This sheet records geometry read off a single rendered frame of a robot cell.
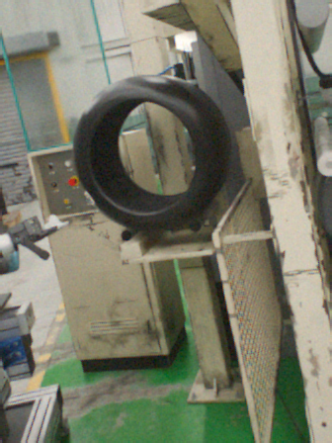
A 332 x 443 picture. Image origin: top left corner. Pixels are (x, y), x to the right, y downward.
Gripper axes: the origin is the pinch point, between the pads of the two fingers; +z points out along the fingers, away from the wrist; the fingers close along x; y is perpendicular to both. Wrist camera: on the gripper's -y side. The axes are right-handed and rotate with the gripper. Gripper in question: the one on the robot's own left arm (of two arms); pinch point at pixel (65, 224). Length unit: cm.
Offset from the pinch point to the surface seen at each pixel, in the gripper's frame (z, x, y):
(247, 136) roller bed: 79, -15, 2
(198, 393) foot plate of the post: 33, 56, -90
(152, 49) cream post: 64, -4, 54
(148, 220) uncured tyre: 26.7, -10.7, -12.2
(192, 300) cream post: 44, 38, -50
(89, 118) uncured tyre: 21.5, -16.1, 31.0
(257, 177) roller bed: 78, -9, -15
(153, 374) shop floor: 24, 88, -79
